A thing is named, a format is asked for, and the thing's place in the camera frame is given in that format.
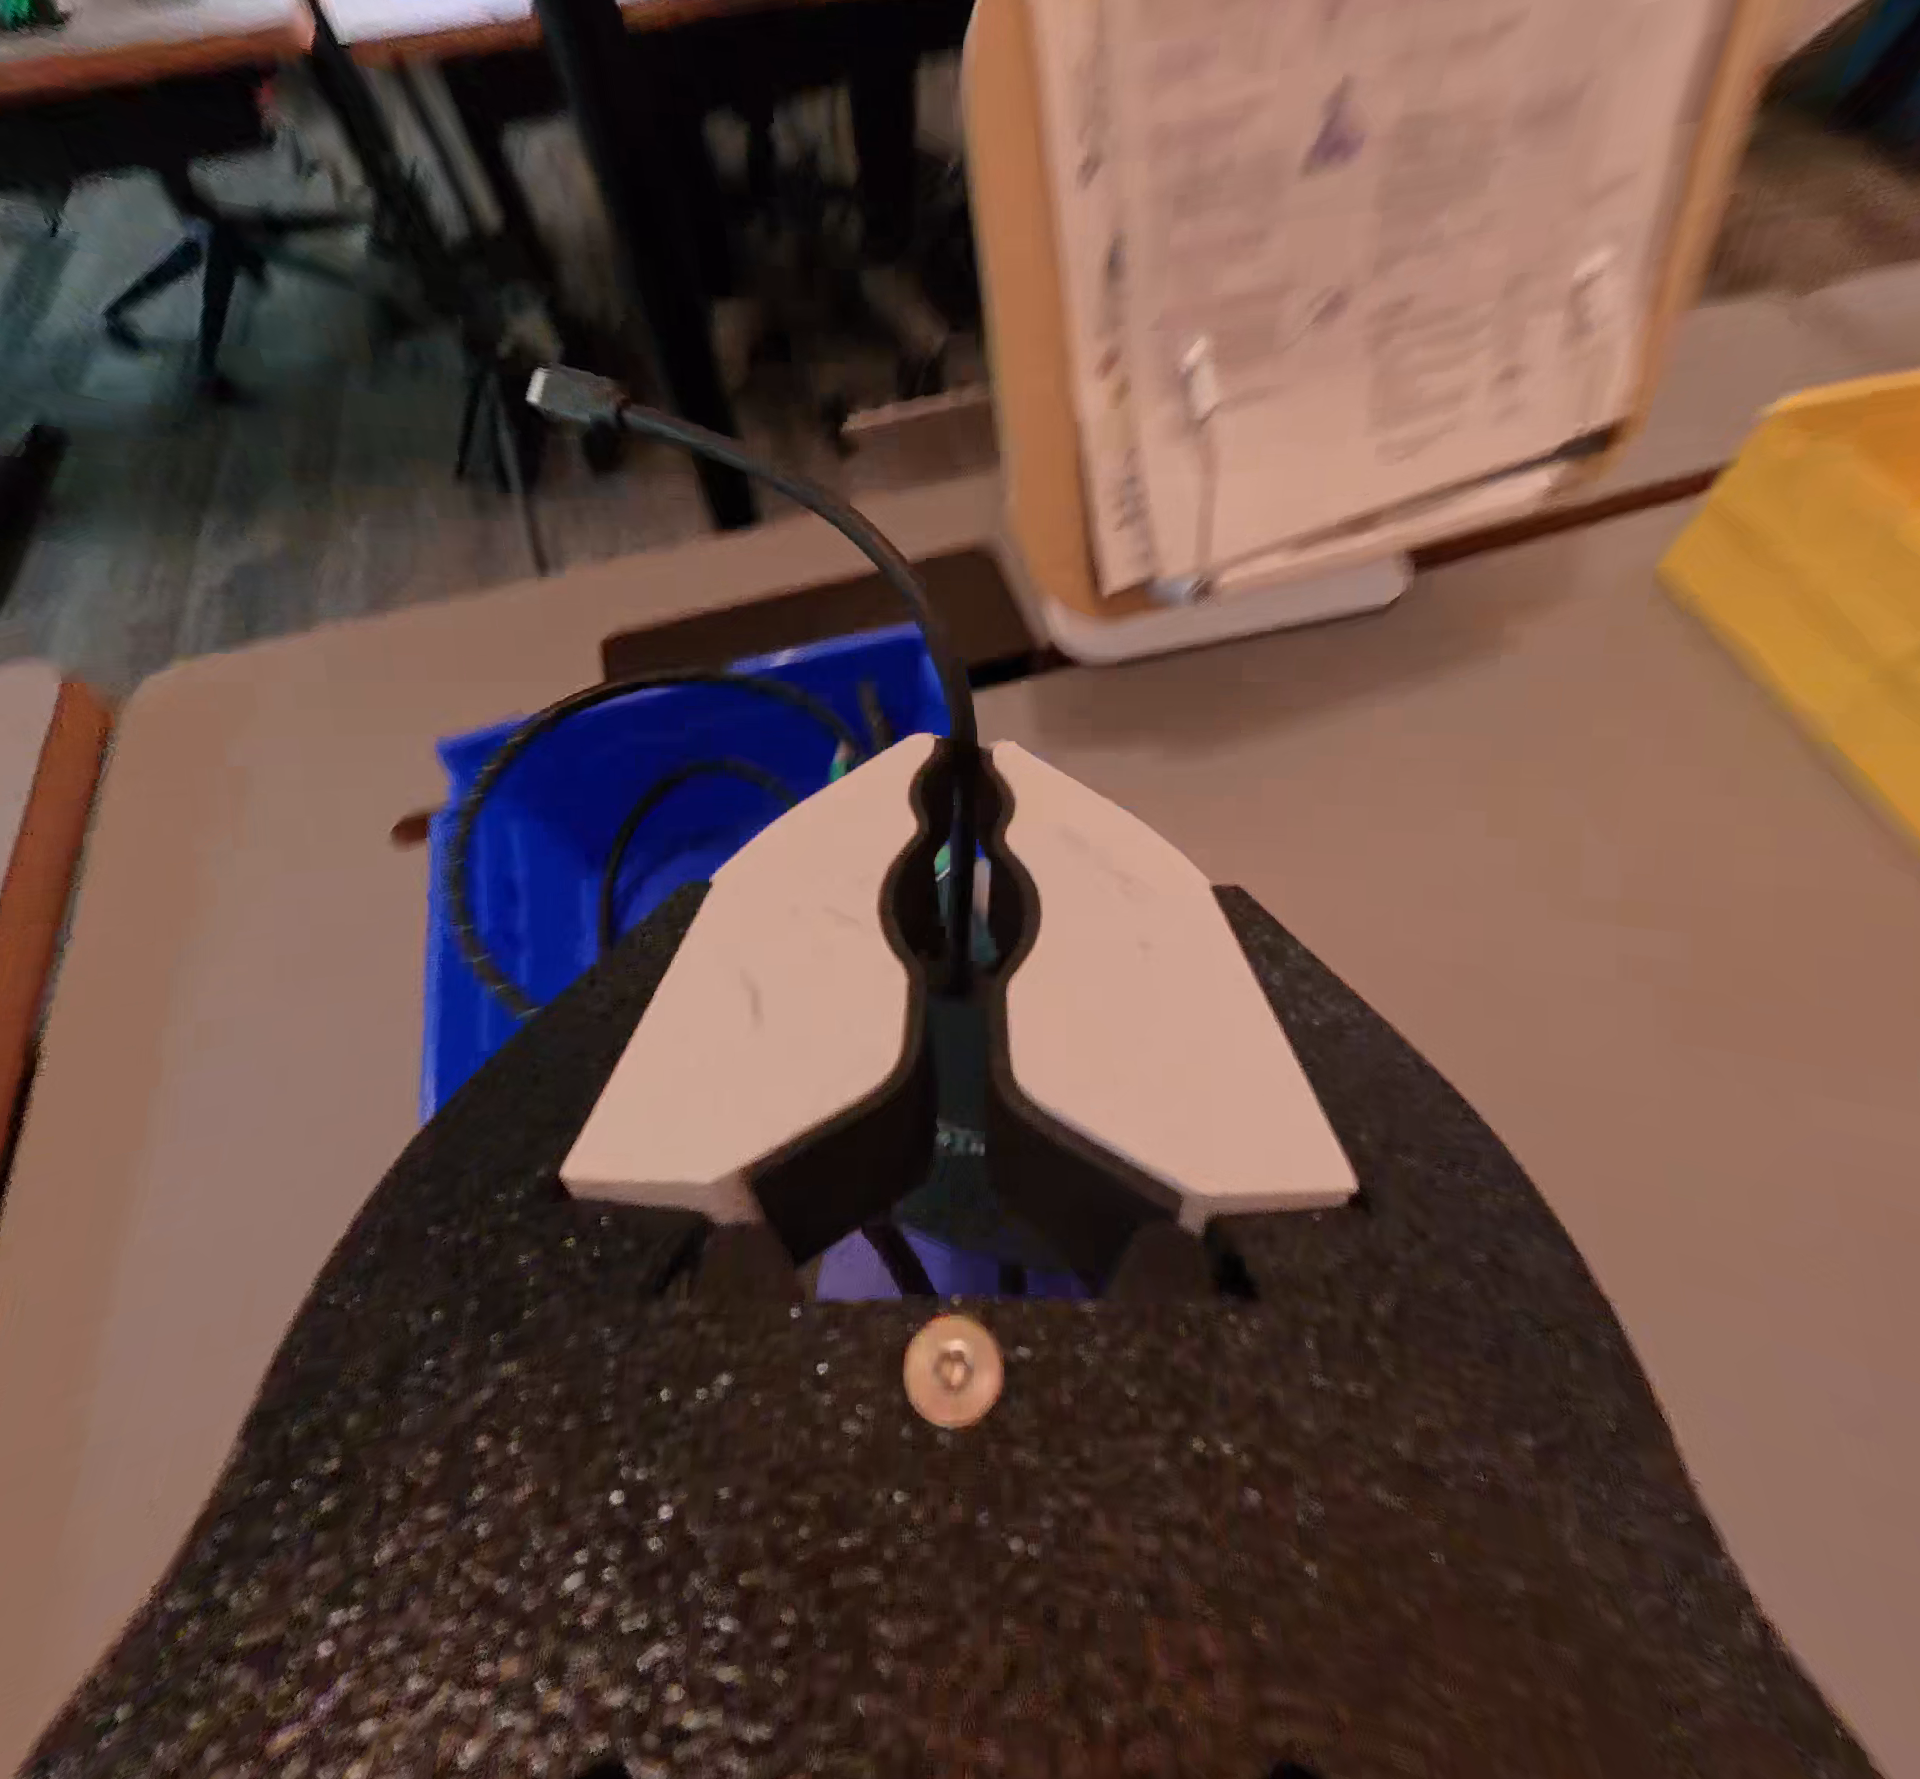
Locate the black tripod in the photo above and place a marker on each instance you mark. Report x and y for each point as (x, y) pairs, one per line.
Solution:
(360, 129)

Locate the instruction sheet on wooden stand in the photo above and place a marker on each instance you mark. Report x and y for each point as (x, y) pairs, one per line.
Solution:
(1021, 384)

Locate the black office chair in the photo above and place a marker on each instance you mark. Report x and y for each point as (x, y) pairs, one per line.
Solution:
(226, 248)

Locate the grey table with wooden edge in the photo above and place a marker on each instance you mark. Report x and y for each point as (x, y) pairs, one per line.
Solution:
(28, 789)

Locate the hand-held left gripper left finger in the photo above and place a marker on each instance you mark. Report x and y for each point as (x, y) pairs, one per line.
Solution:
(764, 998)

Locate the blue plastic bin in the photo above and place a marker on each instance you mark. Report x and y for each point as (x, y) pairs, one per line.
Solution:
(556, 819)

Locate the black metal post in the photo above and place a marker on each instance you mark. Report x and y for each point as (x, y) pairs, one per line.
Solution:
(630, 158)

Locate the yellow plastic bin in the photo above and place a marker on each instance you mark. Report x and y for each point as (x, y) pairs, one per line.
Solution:
(1816, 579)

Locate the printed instruction sheets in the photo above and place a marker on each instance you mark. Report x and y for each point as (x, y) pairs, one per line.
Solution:
(1425, 235)

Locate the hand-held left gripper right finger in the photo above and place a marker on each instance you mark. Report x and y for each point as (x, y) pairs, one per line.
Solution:
(1155, 1030)

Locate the grey desk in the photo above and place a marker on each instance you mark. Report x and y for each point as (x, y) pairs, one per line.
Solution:
(1500, 909)

